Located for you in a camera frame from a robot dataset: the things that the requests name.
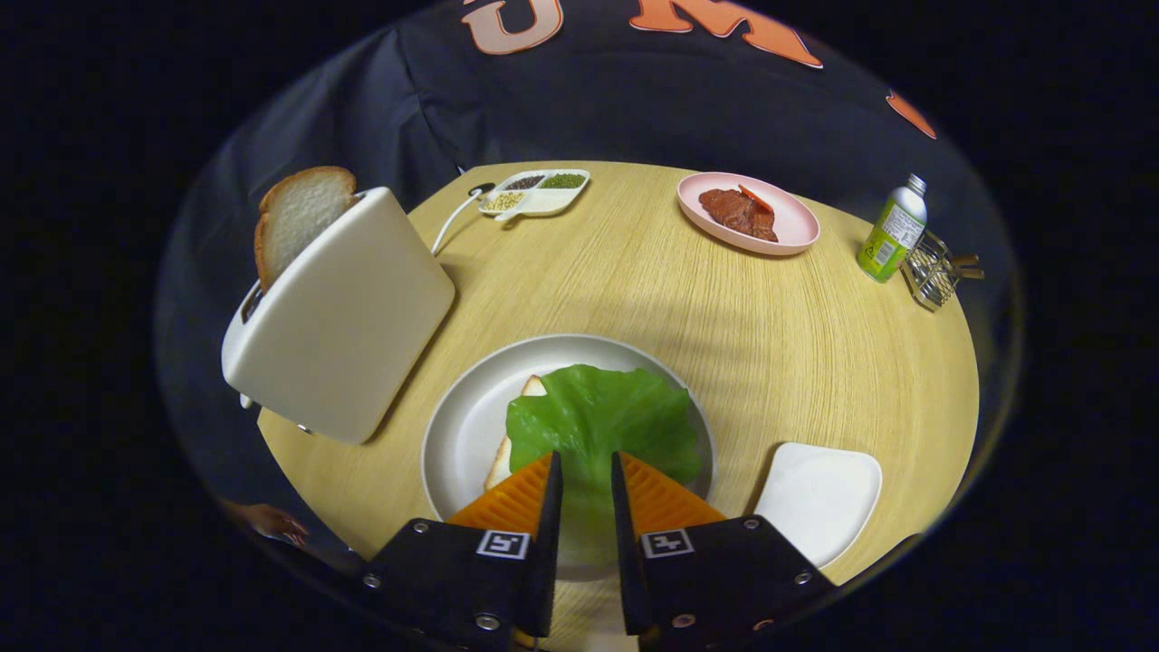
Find green label bottle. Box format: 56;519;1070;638
857;174;928;283

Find white divided condiment dish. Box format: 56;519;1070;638
478;168;591;223

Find brown meat slices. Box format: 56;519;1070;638
698;187;780;243

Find pink plate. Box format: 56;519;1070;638
677;172;821;256

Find metal wire rack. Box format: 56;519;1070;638
903;231;963;312

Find square white plate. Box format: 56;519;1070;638
753;442;884;570

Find green lettuce leaf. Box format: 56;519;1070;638
505;364;703;553

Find round white plate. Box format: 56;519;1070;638
421;334;717;581

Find white bread slice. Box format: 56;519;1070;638
483;375;549;492

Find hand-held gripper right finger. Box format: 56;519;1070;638
611;451;836;652

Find white toaster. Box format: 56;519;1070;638
222;186;456;446

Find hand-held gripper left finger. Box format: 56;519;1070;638
362;451;564;652

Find toasted bread slice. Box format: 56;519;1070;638
254;166;360;292

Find white toaster cable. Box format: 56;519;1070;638
430;184;494;257

